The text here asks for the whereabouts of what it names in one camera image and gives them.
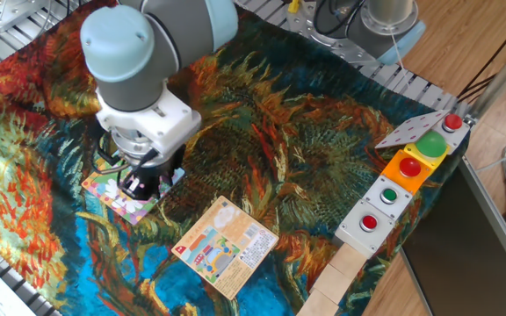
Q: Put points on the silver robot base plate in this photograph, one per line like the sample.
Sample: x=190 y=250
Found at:
x=345 y=55

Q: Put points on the orange vehicle puzzle board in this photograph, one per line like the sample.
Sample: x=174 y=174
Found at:
x=226 y=246

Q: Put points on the sunflower painting tablecloth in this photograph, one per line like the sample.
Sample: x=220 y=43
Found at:
x=301 y=131

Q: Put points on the orange red-button box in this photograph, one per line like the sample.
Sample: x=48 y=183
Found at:
x=409 y=167

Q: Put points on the colourful girl puzzle board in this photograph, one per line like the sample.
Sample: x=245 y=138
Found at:
x=117 y=202

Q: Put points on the light wooden block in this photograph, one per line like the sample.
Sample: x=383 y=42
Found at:
x=331 y=283
x=316 y=305
x=347 y=261

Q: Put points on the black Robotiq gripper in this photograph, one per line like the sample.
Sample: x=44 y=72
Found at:
x=147 y=184

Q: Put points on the yellow plastic clip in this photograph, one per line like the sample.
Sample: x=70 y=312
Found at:
x=294 y=6

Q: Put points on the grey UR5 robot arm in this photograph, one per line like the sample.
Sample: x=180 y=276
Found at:
x=139 y=92

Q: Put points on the yellow green-dome button box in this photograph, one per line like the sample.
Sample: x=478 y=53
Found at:
x=431 y=144

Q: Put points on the large grey red-button box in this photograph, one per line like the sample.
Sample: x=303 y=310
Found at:
x=358 y=232

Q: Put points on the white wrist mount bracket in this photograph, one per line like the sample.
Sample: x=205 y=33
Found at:
x=161 y=123

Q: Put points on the small grey red-button box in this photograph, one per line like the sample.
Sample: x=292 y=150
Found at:
x=452 y=123

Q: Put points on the silver perforated metal plate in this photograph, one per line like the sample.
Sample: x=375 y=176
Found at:
x=11 y=13

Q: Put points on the aluminium corner post beam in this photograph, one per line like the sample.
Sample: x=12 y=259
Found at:
x=499 y=79

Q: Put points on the grey green-button box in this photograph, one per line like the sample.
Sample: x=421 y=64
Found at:
x=388 y=195

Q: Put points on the white card with red dots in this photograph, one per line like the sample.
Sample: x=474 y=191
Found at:
x=411 y=129

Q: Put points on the dark grey panel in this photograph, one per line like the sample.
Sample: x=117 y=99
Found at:
x=464 y=254

